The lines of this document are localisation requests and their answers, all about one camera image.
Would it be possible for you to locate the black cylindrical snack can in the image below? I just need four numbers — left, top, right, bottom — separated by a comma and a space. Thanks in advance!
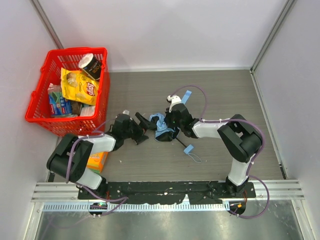
78, 53, 102, 82

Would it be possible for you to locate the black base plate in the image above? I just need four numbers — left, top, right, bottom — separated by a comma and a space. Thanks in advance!
78, 180, 256, 205

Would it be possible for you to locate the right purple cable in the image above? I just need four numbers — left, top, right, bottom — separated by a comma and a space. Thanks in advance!
172, 85, 270, 221

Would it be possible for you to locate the white slotted cable duct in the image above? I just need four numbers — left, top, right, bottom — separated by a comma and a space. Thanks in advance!
42, 201, 230, 213

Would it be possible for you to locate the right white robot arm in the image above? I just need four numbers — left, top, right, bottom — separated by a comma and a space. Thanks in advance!
164, 103, 265, 196

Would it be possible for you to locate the red plastic shopping basket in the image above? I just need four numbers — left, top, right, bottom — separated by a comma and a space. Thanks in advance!
24, 47, 110, 137

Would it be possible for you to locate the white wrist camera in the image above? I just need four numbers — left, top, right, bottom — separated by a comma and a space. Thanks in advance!
122, 109, 130, 116
166, 95, 182, 113

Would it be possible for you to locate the blue green sponge pack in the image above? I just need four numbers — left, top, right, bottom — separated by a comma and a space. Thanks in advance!
47, 83, 72, 117

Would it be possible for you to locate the light blue folding umbrella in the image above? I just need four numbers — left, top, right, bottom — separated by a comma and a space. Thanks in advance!
148, 89, 202, 164

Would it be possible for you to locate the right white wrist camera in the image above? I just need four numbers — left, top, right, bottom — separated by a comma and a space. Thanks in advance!
166, 95, 182, 113

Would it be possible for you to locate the orange yellow sponge box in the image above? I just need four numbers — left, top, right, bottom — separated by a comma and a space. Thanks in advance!
86, 152, 108, 174

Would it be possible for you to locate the yellow Lays chip bag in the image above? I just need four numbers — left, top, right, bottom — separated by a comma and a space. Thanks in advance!
60, 67, 99, 106

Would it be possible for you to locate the white small box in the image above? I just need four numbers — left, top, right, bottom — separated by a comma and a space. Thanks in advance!
79, 105, 96, 117

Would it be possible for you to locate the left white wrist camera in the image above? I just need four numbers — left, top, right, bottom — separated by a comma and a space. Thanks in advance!
122, 109, 130, 116

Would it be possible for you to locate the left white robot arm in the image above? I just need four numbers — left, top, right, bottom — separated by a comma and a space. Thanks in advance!
46, 112, 157, 197

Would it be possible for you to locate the brown snack package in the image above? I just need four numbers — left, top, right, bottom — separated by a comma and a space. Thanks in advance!
69, 100, 83, 116

